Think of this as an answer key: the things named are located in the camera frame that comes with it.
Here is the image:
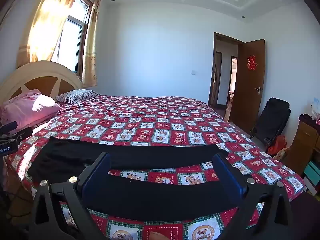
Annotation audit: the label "pink pillow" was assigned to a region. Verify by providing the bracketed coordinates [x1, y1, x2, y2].
[0, 92, 61, 128]

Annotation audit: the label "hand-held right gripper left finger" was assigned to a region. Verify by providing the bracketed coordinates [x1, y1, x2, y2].
[25, 152, 112, 240]

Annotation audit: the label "white plastic bag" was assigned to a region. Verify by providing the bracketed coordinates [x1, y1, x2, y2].
[309, 99, 320, 120]

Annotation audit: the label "black folding chair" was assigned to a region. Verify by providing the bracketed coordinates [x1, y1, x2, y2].
[251, 98, 291, 153]

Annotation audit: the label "cream wooden headboard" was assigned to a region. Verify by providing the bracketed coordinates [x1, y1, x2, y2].
[0, 60, 83, 105]

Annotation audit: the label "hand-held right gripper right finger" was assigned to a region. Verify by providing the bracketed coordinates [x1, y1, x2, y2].
[212, 152, 297, 240]

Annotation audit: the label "red paper door decoration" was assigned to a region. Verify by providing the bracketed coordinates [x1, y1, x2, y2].
[247, 55, 258, 71]

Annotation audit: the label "window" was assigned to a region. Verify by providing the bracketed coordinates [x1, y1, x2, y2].
[57, 0, 93, 77]

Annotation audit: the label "brown door frame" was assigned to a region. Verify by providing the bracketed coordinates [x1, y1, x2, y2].
[208, 32, 244, 110]

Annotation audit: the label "red bag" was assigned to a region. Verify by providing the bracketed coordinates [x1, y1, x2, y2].
[267, 135, 287, 155]

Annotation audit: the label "striped pillow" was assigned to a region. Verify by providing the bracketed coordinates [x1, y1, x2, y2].
[56, 89, 100, 105]

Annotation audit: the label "brown wooden door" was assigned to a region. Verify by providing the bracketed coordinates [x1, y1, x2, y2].
[229, 39, 266, 135]

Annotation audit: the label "teal box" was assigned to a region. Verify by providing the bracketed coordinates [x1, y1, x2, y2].
[304, 160, 320, 186]

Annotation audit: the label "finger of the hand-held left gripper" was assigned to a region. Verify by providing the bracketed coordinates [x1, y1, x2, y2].
[4, 127, 33, 141]
[0, 121, 18, 134]

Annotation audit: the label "red printed bed sheet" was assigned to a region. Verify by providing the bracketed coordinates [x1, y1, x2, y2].
[5, 94, 305, 240]

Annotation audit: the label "wide yellow curtain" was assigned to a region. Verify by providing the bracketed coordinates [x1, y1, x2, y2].
[16, 0, 85, 69]

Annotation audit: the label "wooden cabinet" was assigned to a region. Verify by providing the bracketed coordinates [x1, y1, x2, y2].
[285, 120, 320, 178]

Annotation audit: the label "dark cloth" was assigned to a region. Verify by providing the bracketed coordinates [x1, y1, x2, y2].
[299, 114, 318, 126]

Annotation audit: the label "black pants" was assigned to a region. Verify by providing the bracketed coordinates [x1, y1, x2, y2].
[27, 136, 247, 220]

